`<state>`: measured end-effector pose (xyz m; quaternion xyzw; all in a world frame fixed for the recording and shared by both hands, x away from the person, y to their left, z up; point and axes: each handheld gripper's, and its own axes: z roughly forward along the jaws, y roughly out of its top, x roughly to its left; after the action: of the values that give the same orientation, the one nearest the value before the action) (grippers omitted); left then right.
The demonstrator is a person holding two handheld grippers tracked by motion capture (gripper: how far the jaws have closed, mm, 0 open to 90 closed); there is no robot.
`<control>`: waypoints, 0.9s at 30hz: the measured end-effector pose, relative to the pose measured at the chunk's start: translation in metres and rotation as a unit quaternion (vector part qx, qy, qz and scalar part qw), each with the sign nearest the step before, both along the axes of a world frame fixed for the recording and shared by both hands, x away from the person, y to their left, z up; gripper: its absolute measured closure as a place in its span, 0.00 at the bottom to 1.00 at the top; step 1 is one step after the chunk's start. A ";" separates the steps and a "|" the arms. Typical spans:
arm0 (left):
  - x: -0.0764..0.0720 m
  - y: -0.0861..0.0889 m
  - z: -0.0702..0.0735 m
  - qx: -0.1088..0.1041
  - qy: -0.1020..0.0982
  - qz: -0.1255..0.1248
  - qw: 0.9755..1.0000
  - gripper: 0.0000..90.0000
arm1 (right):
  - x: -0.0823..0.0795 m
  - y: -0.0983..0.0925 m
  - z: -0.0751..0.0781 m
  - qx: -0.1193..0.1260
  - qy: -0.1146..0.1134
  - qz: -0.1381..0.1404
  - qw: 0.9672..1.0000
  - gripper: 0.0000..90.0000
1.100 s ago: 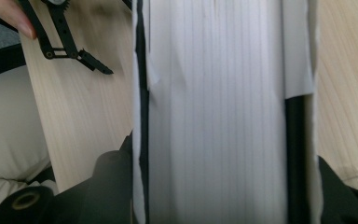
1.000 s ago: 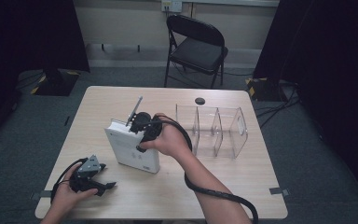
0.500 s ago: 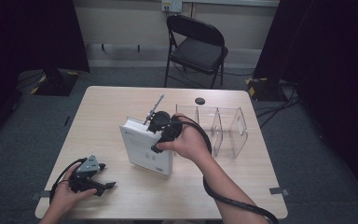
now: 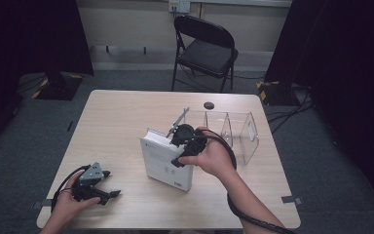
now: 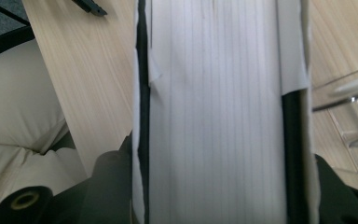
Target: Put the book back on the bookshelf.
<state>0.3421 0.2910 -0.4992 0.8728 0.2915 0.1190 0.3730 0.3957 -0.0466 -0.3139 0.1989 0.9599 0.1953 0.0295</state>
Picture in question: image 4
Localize black stand base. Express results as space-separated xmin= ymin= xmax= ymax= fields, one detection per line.
xmin=255 ymin=80 xmax=294 ymax=107
xmin=31 ymin=71 xmax=85 ymax=101

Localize dark curtain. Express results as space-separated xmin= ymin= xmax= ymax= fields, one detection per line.
xmin=0 ymin=0 xmax=94 ymax=152
xmin=264 ymin=0 xmax=374 ymax=208

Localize clear acrylic book rack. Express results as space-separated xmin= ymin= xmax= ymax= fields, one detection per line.
xmin=183 ymin=109 xmax=260 ymax=169

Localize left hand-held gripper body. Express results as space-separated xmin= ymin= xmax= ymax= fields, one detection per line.
xmin=71 ymin=161 xmax=106 ymax=203

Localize person's left hand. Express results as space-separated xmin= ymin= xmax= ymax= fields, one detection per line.
xmin=49 ymin=170 xmax=102 ymax=226

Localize person's right hand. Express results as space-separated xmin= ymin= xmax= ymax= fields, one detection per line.
xmin=177 ymin=127 xmax=239 ymax=180

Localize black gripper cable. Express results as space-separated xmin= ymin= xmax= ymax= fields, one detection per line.
xmin=198 ymin=129 xmax=299 ymax=234
xmin=51 ymin=164 xmax=92 ymax=213

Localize black floor cables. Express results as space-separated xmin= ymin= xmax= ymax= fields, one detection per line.
xmin=265 ymin=85 xmax=316 ymax=135

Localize grey tape strip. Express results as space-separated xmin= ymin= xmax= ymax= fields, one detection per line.
xmin=31 ymin=198 xmax=54 ymax=210
xmin=280 ymin=195 xmax=303 ymax=206

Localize white wall socket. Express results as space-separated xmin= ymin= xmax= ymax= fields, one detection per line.
xmin=168 ymin=0 xmax=192 ymax=15

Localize white box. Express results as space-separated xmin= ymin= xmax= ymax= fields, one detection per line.
xmin=138 ymin=128 xmax=197 ymax=192

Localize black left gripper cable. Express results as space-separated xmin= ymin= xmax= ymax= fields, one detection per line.
xmin=51 ymin=164 xmax=92 ymax=213

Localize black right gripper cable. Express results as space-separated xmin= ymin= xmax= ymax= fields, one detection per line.
xmin=198 ymin=129 xmax=299 ymax=234

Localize black folding chair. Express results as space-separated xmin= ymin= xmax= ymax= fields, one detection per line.
xmin=170 ymin=15 xmax=240 ymax=94

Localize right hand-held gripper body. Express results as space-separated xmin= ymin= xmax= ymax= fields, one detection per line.
xmin=166 ymin=106 xmax=208 ymax=169

